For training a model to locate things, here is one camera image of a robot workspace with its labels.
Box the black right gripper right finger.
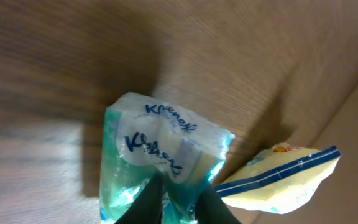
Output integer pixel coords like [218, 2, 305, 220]
[196, 185, 241, 224]

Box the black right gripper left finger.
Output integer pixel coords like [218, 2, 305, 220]
[116, 174, 163, 224]

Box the green Kleenex tissue pack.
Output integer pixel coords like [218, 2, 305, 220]
[99, 93, 234, 223]

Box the yellow wiper sheet pack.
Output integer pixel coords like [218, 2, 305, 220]
[214, 143, 341, 214]

